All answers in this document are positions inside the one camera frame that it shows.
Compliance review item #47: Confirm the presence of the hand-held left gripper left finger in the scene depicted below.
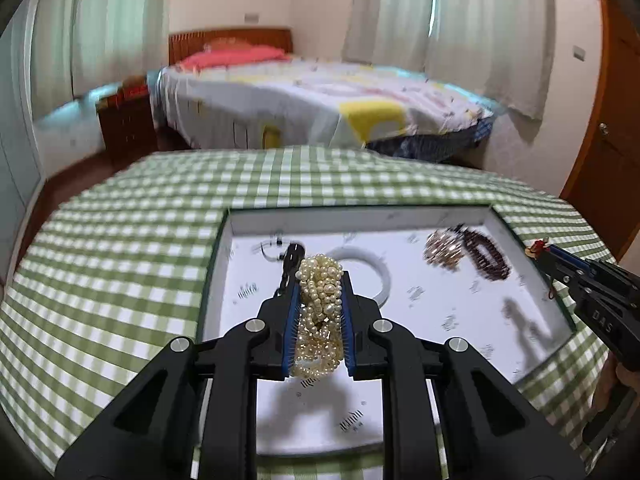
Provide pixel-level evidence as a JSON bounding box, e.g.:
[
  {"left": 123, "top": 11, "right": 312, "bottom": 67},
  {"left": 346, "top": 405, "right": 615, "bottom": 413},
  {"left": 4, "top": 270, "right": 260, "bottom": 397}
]
[{"left": 54, "top": 280, "right": 302, "bottom": 480}]

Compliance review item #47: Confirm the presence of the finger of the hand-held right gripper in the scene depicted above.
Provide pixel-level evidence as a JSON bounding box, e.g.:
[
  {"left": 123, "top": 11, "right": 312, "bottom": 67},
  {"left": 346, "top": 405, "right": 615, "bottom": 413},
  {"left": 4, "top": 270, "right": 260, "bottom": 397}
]
[
  {"left": 537, "top": 252, "right": 583, "bottom": 295},
  {"left": 546, "top": 244, "right": 603, "bottom": 281}
]

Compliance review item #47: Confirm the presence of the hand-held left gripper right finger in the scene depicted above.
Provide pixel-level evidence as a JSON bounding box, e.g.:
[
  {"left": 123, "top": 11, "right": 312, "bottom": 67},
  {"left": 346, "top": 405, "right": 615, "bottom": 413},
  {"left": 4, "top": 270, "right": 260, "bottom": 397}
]
[{"left": 341, "top": 270, "right": 588, "bottom": 480}]

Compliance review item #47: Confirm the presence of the red knot gold charm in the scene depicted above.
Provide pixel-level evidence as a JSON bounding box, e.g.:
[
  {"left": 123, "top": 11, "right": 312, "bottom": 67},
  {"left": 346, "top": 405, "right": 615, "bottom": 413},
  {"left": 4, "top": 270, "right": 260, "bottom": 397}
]
[{"left": 524, "top": 239, "right": 557, "bottom": 301}]

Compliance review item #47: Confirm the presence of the pearl necklace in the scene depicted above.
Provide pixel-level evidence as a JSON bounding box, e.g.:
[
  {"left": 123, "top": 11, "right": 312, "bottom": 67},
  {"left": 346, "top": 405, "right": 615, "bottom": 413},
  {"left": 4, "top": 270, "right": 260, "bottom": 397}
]
[{"left": 289, "top": 254, "right": 347, "bottom": 380}]

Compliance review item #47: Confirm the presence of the white shallow tray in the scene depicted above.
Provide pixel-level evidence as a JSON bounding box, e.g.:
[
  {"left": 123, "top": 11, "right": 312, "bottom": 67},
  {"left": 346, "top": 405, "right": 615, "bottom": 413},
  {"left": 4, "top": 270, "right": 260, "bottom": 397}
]
[{"left": 195, "top": 204, "right": 578, "bottom": 461}]

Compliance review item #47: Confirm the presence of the dark wooden bead bracelet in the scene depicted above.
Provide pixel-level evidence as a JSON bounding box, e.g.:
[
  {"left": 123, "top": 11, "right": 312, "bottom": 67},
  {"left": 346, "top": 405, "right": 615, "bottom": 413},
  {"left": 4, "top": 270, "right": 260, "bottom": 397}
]
[{"left": 452, "top": 225, "right": 512, "bottom": 281}]

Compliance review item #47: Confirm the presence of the black pendant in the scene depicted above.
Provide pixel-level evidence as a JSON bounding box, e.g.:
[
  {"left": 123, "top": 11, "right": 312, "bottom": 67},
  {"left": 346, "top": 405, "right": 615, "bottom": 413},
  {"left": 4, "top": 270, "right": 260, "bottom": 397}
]
[{"left": 252, "top": 236, "right": 307, "bottom": 298}]

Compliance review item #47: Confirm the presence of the white bangle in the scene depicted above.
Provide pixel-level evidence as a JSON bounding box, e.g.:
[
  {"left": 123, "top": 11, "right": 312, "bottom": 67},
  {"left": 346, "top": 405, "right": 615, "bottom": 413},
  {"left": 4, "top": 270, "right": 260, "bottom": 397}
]
[{"left": 327, "top": 246, "right": 392, "bottom": 309}]

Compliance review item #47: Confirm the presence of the gold bead bracelet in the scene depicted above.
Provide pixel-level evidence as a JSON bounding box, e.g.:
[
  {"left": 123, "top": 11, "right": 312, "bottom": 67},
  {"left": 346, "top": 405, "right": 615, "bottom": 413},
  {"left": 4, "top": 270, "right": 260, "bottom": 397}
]
[{"left": 424, "top": 229, "right": 466, "bottom": 273}]

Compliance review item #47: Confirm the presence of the brown wooden door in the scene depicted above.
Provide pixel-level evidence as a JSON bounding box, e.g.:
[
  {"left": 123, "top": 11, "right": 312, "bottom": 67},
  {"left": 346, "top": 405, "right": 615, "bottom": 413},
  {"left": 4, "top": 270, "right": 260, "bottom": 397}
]
[{"left": 560, "top": 0, "right": 640, "bottom": 261}]

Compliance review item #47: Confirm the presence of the blue checked bed skirt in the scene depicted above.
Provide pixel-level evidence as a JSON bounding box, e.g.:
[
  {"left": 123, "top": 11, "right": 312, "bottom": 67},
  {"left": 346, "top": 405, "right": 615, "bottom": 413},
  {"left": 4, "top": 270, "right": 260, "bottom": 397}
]
[{"left": 367, "top": 110, "right": 501, "bottom": 163}]

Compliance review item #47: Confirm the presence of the green checked tablecloth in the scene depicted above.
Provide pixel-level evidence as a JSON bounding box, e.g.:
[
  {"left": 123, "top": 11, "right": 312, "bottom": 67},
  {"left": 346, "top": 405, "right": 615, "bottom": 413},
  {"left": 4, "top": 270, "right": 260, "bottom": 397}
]
[{"left": 0, "top": 146, "right": 618, "bottom": 480}]

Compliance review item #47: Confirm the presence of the patterned bed sheet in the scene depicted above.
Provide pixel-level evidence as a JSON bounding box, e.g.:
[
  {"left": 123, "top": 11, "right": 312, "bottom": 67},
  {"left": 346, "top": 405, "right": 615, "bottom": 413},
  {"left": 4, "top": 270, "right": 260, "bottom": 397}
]
[{"left": 152, "top": 55, "right": 503, "bottom": 150}]

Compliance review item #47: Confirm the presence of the white curtain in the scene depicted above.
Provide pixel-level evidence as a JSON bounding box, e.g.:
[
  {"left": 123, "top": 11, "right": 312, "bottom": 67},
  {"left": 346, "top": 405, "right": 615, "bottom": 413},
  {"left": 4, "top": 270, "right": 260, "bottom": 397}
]
[
  {"left": 425, "top": 0, "right": 558, "bottom": 121},
  {"left": 341, "top": 0, "right": 436, "bottom": 68},
  {"left": 30, "top": 0, "right": 83, "bottom": 121},
  {"left": 70, "top": 0, "right": 173, "bottom": 101}
]

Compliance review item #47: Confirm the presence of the dark wooden nightstand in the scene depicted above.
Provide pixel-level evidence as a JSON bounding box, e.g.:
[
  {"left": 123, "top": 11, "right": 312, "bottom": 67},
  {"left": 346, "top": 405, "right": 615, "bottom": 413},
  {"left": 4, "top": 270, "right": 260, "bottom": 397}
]
[{"left": 97, "top": 92, "right": 158, "bottom": 166}]

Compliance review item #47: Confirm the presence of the pink pillow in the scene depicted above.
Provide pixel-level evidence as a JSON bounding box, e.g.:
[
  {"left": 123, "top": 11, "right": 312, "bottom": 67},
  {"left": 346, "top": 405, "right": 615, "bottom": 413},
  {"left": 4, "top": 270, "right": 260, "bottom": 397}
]
[{"left": 179, "top": 44, "right": 291, "bottom": 68}]

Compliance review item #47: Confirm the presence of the wooden bed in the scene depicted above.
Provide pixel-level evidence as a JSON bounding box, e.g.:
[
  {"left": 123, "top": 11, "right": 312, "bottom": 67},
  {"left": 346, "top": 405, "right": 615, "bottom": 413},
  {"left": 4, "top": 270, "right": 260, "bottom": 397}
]
[{"left": 152, "top": 27, "right": 503, "bottom": 163}]

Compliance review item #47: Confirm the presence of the glass door wardrobe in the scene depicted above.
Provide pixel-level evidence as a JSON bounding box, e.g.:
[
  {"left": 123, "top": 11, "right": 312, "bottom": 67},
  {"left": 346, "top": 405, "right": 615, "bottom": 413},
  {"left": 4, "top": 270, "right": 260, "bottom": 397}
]
[{"left": 0, "top": 5, "right": 46, "bottom": 281}]

